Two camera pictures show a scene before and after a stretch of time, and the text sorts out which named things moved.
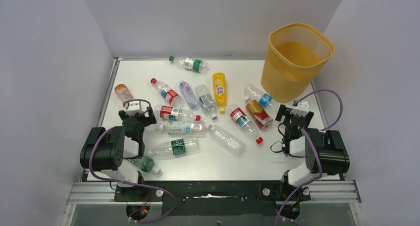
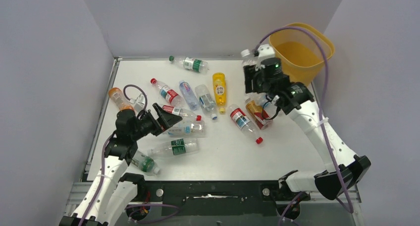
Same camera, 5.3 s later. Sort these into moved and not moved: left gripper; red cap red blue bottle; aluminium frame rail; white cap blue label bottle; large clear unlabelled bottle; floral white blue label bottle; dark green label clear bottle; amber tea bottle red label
Moved: large clear unlabelled bottle; left gripper
Not moved: red cap red blue bottle; dark green label clear bottle; aluminium frame rail; floral white blue label bottle; amber tea bottle red label; white cap blue label bottle
